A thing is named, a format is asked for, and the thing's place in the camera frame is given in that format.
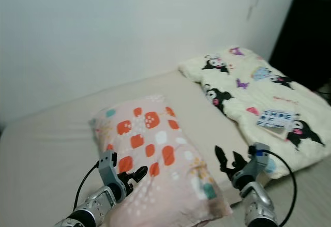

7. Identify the pink pillow with orange patches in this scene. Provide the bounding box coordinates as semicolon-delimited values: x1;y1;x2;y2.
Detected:
90;93;234;227

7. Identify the cream cartoon print quilt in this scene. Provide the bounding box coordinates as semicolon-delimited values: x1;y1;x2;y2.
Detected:
178;46;331;180

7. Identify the blue white printed leaflet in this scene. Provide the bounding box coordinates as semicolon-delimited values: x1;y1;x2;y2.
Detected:
257;109;297;131

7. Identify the beige sheeted mattress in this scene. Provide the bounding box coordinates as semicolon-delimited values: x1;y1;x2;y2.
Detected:
0;69;331;227

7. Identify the tall black wardrobe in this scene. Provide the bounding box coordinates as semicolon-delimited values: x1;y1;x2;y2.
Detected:
268;0;331;92

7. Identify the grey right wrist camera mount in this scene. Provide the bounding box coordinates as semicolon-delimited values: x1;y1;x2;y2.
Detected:
248;142;272;179

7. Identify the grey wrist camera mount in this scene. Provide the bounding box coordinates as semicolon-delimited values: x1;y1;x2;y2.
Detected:
98;150;119;187
248;142;272;179

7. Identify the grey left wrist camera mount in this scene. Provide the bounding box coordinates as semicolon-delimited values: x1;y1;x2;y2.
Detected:
98;150;119;187

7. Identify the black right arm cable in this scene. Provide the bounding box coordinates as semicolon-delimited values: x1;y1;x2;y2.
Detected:
263;151;298;227

